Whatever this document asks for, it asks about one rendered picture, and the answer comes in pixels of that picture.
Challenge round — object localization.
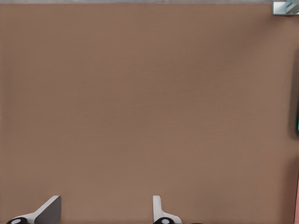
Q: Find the pink box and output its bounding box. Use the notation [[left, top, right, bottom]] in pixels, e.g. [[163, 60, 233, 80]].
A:
[[293, 174, 299, 222]]

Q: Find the silver frame post foot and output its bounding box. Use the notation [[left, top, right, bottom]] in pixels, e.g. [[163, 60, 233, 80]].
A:
[[272, 0, 299, 16]]

